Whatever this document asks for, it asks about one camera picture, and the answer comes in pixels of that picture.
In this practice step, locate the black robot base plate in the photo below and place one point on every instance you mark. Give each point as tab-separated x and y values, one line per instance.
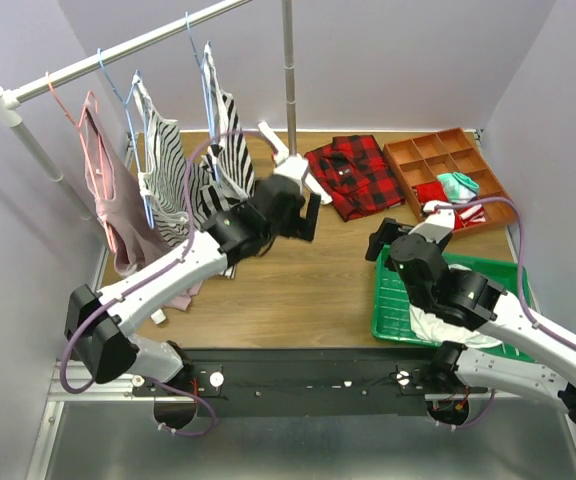
307	382

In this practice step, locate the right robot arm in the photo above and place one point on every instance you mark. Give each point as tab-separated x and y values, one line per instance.
470	300

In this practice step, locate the white clothes rack rail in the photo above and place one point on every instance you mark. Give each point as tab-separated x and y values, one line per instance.
13	98

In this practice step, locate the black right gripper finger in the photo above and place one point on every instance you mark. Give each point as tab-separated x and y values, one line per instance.
391	226
373	249

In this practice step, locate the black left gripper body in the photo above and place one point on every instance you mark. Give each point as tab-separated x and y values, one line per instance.
309	216

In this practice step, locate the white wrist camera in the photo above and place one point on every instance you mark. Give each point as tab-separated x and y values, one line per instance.
294	168
439	222

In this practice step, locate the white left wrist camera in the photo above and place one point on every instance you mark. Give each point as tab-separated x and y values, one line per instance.
294	168

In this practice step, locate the white crumpled garment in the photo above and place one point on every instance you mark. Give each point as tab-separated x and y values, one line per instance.
429	327

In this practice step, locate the light blue wire hanger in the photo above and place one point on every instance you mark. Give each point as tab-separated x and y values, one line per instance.
201	61

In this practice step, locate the red white striped sock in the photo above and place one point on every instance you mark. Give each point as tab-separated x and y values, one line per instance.
471	216

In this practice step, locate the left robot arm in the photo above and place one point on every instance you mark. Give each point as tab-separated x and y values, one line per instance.
101	326

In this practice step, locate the white rack left post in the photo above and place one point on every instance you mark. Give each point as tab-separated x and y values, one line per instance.
15	123

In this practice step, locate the pink wire hanger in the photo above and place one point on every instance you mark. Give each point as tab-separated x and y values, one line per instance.
79	125

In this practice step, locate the green plastic tray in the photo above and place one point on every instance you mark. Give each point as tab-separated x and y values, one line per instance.
391	319

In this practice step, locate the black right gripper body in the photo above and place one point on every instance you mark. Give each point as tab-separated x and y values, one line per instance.
389	235

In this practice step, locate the red black plaid shirt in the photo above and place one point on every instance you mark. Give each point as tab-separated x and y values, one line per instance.
353	170

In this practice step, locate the thin striped tank top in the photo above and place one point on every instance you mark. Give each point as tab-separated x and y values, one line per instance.
181	191

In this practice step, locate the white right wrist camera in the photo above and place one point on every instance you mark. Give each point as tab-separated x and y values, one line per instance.
439	222

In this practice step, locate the mint green sock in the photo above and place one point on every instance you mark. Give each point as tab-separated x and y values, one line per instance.
458	187

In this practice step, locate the pink tank top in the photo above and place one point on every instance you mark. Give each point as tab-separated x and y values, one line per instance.
137	246

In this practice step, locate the silver vertical rack pole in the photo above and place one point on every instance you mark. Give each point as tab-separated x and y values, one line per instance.
289	75

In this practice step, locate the red folded sock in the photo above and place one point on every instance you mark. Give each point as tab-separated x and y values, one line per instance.
430	191

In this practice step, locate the brown wooden compartment organizer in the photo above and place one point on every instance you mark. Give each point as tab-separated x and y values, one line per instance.
443	166

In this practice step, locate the wide striped tank top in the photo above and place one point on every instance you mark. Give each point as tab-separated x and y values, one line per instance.
227	158

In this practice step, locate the white rack base foot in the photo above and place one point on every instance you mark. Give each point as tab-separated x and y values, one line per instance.
280	150

